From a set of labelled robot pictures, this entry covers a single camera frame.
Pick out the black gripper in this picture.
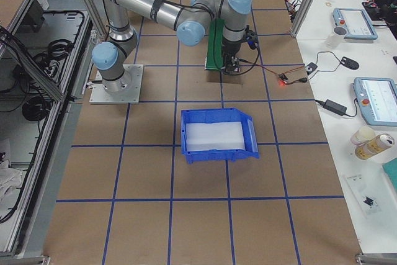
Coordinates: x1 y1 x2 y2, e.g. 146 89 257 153
221 40 241 73

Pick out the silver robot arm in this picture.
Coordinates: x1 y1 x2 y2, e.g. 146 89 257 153
92 0 252 94

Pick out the green conveyor belt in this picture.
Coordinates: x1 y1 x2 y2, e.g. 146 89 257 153
205 19 224 71

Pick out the blue plastic bin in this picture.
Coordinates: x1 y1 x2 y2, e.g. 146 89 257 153
181 108 259 164

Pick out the small sensor board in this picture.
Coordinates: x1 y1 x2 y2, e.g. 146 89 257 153
278 73 288 86

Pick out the white foam sheet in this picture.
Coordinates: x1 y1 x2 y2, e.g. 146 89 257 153
185 122 245 151

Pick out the black power brick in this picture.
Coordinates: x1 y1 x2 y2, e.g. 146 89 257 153
323 99 347 116

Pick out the black computer mouse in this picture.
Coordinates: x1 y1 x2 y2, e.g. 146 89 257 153
341 56 359 70

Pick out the upper teach pendant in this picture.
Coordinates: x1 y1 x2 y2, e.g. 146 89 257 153
332 8 378 40

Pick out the teach pendant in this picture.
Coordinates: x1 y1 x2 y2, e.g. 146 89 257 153
354 77 396 127
332 8 378 40

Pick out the lower teach pendant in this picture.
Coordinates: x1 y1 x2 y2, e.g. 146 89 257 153
354 77 396 127

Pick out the plastic cup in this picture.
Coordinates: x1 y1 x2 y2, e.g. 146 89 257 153
350 126 376 145

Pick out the drink can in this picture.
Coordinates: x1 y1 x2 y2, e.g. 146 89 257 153
355 133 395 160

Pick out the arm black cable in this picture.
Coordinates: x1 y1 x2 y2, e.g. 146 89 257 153
216 24 262 75

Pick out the red black sensor wire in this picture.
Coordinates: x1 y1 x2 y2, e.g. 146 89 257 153
238 63 308 86

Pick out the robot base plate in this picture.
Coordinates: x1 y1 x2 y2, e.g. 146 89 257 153
89 64 144 104

